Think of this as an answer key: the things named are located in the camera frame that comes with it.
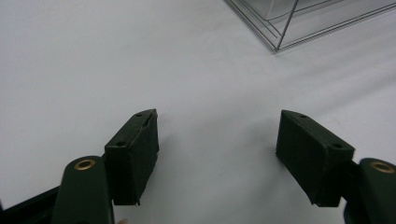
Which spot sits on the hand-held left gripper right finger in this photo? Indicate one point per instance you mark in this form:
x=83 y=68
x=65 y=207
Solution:
x=311 y=155

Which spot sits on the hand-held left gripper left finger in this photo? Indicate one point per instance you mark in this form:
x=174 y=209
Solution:
x=130 y=161

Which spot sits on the clear plastic box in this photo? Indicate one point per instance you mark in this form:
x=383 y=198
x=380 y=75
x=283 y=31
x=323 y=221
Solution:
x=311 y=18

